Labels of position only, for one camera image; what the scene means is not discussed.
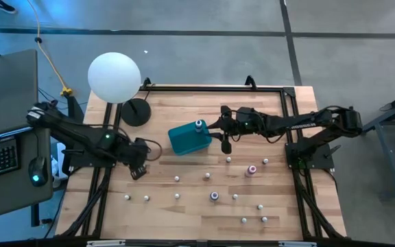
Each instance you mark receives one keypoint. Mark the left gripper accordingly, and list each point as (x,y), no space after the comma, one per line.
(137,160)

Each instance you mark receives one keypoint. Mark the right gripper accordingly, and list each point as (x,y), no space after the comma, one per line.
(242,127)

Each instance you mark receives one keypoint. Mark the blue-tipped food coloring bottle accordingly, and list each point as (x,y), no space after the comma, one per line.
(199,125)

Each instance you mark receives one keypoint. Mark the brown food coloring bottle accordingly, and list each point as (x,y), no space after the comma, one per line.
(176,178)

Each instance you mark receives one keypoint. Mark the black food coloring bottle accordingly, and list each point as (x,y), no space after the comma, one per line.
(177,196)

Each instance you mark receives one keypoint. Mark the pink-tipped food coloring bottle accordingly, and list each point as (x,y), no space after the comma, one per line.
(251,169)

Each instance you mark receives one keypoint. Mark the purple-tipped food coloring bottle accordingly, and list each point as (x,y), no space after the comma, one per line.
(214,196)

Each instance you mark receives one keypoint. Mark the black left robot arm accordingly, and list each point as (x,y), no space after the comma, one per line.
(77,132)

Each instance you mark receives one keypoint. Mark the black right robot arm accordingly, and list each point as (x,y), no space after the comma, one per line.
(307,125)

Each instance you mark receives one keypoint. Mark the teal plastic bin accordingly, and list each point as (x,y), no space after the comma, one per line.
(187,140)

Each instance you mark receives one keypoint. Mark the white globe lamp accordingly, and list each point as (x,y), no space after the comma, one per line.
(115,77)

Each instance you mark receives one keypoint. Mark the black computer mouse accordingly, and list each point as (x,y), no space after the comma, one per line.
(38,171)

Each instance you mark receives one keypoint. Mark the grey desk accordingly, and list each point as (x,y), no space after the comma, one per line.
(15,199)

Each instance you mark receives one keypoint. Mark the grey laptop lid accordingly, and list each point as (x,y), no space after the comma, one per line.
(5,92)

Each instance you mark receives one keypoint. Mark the person's shoe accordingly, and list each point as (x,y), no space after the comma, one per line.
(3,5)

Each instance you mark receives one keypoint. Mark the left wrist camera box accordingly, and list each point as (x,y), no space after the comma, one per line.
(142,145)

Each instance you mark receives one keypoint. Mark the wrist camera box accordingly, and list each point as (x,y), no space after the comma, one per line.
(142,145)
(246,114)

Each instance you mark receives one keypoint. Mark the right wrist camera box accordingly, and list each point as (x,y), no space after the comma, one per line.
(246,114)

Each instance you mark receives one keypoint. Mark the silver metal bracket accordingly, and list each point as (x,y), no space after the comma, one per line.
(297,244)
(105,244)

